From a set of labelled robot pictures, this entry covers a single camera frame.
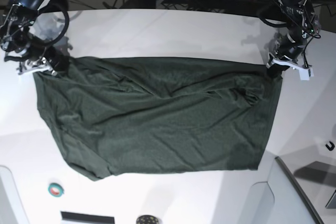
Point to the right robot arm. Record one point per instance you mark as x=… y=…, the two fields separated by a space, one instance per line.
x=21 y=46

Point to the grey metal tray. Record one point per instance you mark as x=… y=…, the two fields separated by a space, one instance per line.
x=316 y=178

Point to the black U-shaped hook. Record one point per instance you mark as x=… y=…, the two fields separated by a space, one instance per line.
x=330 y=146

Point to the green tape roll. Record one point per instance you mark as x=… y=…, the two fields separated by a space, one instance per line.
x=55 y=190

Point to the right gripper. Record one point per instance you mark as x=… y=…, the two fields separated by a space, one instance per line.
x=57 y=62

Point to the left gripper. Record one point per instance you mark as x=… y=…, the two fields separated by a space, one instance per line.
x=290 y=47

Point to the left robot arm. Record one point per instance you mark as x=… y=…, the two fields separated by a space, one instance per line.
x=301 y=21

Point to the black perforated round object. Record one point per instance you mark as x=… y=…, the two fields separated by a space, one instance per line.
x=147 y=219

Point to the dark green t-shirt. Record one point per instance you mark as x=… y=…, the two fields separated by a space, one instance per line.
x=158 y=115

